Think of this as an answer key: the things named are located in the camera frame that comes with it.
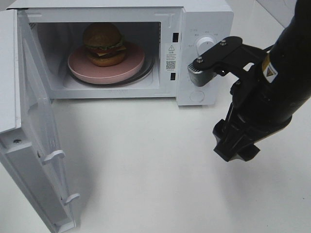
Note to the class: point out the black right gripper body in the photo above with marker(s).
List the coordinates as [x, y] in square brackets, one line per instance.
[254, 113]

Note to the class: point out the round white door button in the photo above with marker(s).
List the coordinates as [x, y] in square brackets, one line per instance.
[197, 96]

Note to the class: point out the burger with sesame bun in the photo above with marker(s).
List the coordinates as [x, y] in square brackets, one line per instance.
[104, 44]

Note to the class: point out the pink round plate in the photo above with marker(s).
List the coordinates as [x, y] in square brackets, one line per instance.
[83, 69]

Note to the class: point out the white microwave door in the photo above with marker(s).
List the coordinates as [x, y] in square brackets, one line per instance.
[30, 149]

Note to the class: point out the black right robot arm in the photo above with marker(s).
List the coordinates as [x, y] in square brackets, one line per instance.
[287, 67]

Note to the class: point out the upper white power knob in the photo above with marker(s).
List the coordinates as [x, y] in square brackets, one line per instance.
[204, 43]

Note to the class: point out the white warning label sticker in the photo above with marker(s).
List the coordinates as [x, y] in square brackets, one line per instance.
[170, 57]

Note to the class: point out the glass microwave turntable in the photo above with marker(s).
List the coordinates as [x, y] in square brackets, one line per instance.
[145, 70]

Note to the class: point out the white microwave oven body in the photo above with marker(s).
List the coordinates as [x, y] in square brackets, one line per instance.
[148, 23]

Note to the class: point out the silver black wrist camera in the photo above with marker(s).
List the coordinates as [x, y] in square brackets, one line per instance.
[203, 69]

